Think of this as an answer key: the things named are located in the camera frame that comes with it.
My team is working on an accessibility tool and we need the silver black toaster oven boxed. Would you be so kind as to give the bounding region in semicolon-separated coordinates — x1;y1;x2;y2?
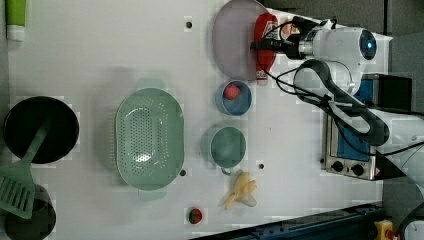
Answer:
323;74;412;181

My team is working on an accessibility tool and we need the grey round plate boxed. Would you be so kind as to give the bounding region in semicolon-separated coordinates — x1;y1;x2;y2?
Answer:
212;0;267;81

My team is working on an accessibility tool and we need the green mug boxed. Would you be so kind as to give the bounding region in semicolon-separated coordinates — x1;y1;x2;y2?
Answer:
207;127;247;176

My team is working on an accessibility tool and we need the blue bowl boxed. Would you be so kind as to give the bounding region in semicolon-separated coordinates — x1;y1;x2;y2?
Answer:
215;80;252;116

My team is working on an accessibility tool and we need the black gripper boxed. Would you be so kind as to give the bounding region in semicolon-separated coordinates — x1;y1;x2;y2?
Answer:
250;16;317;59

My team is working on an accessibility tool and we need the black pot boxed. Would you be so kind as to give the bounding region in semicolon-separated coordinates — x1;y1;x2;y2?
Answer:
4;185;56;240

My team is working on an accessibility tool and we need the red strawberry toy in bowl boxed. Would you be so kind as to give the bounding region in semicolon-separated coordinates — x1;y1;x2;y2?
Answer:
223;84;241;100

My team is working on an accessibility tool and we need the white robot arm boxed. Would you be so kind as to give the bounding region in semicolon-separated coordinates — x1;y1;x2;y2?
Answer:
250;14;423;189

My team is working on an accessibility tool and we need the green perforated colander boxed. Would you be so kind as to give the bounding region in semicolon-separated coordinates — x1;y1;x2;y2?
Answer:
114;79;184;202

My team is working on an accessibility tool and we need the red strawberry toy on table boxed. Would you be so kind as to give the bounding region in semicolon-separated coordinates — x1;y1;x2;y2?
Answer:
188;208;203;225

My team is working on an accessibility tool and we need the yellow emergency stop box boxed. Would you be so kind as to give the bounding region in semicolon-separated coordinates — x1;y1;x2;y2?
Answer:
374;220;396;240

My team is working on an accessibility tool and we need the black frying pan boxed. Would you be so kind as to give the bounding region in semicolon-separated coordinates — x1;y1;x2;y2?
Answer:
3;96;79;164

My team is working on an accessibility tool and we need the red ketchup bottle toy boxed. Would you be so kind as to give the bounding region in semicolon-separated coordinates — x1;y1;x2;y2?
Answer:
254;13;278;86

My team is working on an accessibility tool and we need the green white bottle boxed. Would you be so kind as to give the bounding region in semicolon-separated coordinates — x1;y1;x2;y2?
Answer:
5;0;26;42

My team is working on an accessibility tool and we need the green slotted spatula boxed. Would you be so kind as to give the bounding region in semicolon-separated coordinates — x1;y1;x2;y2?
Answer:
0;118;52;219

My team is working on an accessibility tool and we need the yellow banana peel toy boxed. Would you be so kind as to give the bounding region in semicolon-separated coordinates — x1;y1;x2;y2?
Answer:
224;172;257;210

